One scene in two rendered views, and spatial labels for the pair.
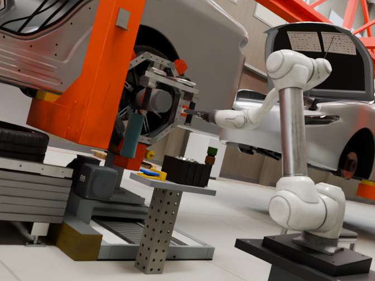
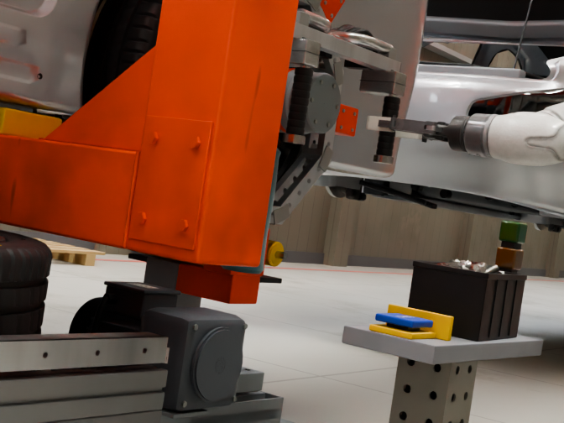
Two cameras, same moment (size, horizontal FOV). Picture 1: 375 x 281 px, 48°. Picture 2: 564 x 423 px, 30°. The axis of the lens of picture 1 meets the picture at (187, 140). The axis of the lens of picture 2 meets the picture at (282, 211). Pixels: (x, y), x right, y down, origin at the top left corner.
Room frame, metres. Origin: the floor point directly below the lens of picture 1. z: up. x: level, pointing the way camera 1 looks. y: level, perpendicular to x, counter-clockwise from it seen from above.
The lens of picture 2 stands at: (0.36, 0.70, 0.64)
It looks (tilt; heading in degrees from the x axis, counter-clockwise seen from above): 1 degrees down; 348
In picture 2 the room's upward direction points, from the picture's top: 8 degrees clockwise
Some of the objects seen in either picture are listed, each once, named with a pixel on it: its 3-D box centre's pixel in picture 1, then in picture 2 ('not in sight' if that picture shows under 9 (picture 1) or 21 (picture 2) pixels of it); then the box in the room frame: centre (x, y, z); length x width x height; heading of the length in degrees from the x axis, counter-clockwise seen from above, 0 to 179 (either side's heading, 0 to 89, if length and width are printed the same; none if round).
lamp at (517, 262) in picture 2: (210, 160); (509, 258); (2.22, -0.14, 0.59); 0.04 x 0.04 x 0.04; 42
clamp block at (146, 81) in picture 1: (147, 81); (294, 51); (2.38, 0.30, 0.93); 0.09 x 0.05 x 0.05; 42
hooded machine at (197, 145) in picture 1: (206, 147); not in sight; (8.92, -0.43, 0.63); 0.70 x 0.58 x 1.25; 136
